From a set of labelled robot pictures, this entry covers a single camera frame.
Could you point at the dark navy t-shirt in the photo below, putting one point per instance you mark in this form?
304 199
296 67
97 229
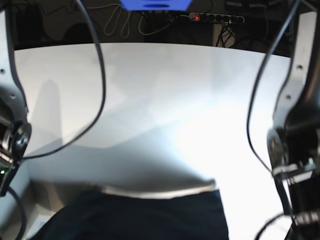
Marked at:
94 215

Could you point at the black power strip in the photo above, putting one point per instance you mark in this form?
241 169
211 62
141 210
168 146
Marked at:
216 18

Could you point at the blue plastic bin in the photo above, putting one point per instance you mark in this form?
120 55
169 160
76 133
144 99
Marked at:
155 5

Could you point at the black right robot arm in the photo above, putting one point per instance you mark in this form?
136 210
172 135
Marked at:
15 130

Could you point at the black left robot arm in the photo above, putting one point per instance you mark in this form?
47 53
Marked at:
293 142

